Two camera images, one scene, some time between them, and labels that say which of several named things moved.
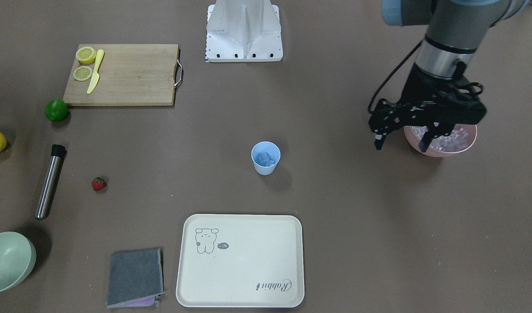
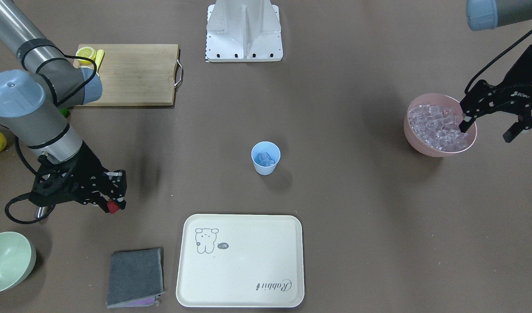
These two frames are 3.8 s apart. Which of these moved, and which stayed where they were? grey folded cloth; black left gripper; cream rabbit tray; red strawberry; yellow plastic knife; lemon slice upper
Moved: black left gripper; red strawberry
Stayed: cream rabbit tray; yellow plastic knife; grey folded cloth; lemon slice upper
